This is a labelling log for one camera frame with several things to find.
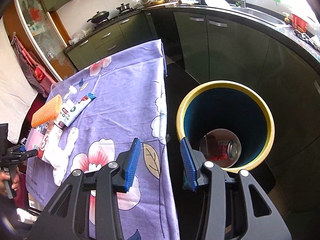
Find white crumpled tissue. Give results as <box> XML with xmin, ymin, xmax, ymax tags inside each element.
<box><xmin>44</xmin><ymin>127</ymin><xmax>79</xmax><ymax>186</ymax></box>

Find glass door wooden cabinet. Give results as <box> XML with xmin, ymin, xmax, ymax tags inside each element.
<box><xmin>3</xmin><ymin>0</ymin><xmax>76</xmax><ymax>81</ymax></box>

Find black wok on stove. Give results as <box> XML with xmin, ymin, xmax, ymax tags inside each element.
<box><xmin>87</xmin><ymin>10</ymin><xmax>110</xmax><ymax>24</ymax></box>

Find yellow rimmed trash bin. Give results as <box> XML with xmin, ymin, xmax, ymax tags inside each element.
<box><xmin>176</xmin><ymin>80</ymin><xmax>275</xmax><ymax>173</ymax></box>

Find stainless steel sink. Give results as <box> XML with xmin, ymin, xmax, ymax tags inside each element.
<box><xmin>231</xmin><ymin>7</ymin><xmax>286</xmax><ymax>27</ymax></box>

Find person's hand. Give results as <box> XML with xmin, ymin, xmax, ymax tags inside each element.
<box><xmin>0</xmin><ymin>166</ymin><xmax>20</xmax><ymax>196</ymax></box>

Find pink printed paper packet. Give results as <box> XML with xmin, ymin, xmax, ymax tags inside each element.
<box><xmin>25</xmin><ymin>124</ymin><xmax>54</xmax><ymax>164</ymax></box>

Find pink checked apron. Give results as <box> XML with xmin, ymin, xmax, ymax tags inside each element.
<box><xmin>11</xmin><ymin>32</ymin><xmax>56</xmax><ymax>98</ymax></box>

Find blue white toothpaste tube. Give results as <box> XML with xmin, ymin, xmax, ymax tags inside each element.
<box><xmin>65</xmin><ymin>93</ymin><xmax>96</xmax><ymax>127</ymax></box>

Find red soda can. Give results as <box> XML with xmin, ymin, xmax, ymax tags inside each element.
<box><xmin>208</xmin><ymin>140</ymin><xmax>238</xmax><ymax>161</ymax></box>

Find orange foam fruit net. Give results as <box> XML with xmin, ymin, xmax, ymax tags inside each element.
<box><xmin>31</xmin><ymin>94</ymin><xmax>62</xmax><ymax>128</ymax></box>

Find green kitchen cabinets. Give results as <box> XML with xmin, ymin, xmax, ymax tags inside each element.
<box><xmin>66</xmin><ymin>6</ymin><xmax>319</xmax><ymax>210</ymax></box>

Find white hanging towel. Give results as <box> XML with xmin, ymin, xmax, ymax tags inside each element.
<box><xmin>0</xmin><ymin>21</ymin><xmax>38</xmax><ymax>144</ymax></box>

